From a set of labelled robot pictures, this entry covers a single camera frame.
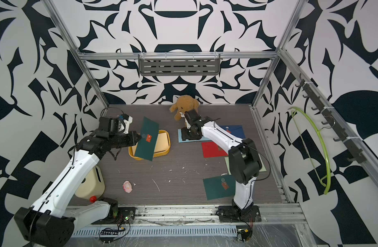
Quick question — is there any light blue envelope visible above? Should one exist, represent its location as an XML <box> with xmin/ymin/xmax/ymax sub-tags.
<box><xmin>178</xmin><ymin>129</ymin><xmax>210</xmax><ymax>143</ymax></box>

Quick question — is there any dark green envelope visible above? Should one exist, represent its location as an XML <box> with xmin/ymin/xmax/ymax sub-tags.
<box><xmin>203</xmin><ymin>175</ymin><xmax>236</xmax><ymax>200</ymax></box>
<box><xmin>134</xmin><ymin>117</ymin><xmax>159</xmax><ymax>161</ymax></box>

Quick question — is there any yellow envelope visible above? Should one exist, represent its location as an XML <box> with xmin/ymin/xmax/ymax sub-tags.
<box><xmin>154</xmin><ymin>132</ymin><xmax>169</xmax><ymax>153</ymax></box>

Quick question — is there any yellow plastic storage box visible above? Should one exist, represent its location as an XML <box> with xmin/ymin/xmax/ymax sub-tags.
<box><xmin>128</xmin><ymin>130</ymin><xmax>171</xmax><ymax>161</ymax></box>

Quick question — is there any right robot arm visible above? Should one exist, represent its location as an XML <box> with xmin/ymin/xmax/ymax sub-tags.
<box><xmin>181</xmin><ymin>110</ymin><xmax>263</xmax><ymax>223</ymax></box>

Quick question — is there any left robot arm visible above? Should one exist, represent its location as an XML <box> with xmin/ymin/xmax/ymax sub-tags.
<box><xmin>14</xmin><ymin>114</ymin><xmax>141</xmax><ymax>247</ymax></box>

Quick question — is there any brown plush dog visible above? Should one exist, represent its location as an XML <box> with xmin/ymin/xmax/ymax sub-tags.
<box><xmin>169</xmin><ymin>95</ymin><xmax>200</xmax><ymax>121</ymax></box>

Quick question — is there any red envelope right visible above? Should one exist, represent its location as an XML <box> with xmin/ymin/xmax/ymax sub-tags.
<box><xmin>201</xmin><ymin>142</ymin><xmax>228</xmax><ymax>158</ymax></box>

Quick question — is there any dark blue envelope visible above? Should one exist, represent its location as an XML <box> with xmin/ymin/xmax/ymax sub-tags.
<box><xmin>220</xmin><ymin>125</ymin><xmax>246</xmax><ymax>140</ymax></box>

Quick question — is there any cream plastic container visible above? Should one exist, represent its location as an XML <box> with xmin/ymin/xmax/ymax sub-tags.
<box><xmin>75</xmin><ymin>165</ymin><xmax>105</xmax><ymax>203</ymax></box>

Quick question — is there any small pink toy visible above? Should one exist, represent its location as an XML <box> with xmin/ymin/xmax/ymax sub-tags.
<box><xmin>123</xmin><ymin>181</ymin><xmax>133</xmax><ymax>193</ymax></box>

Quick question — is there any light green envelope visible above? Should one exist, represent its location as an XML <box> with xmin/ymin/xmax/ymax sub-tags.
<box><xmin>225</xmin><ymin>154</ymin><xmax>267</xmax><ymax>175</ymax></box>

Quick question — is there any green plastic hanger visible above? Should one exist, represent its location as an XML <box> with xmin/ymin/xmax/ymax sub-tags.
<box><xmin>289</xmin><ymin>107</ymin><xmax>332</xmax><ymax>195</ymax></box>

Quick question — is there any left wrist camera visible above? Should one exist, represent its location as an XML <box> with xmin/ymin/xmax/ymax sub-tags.
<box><xmin>118</xmin><ymin>114</ymin><xmax>133</xmax><ymax>134</ymax></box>

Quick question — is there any grey metal wall shelf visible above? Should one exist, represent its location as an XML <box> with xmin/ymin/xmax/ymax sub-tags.
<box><xmin>138</xmin><ymin>52</ymin><xmax>221</xmax><ymax>76</ymax></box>

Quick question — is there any black wall hook rail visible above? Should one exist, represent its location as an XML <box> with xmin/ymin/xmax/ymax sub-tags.
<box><xmin>298</xmin><ymin>74</ymin><xmax>367</xmax><ymax>164</ymax></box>

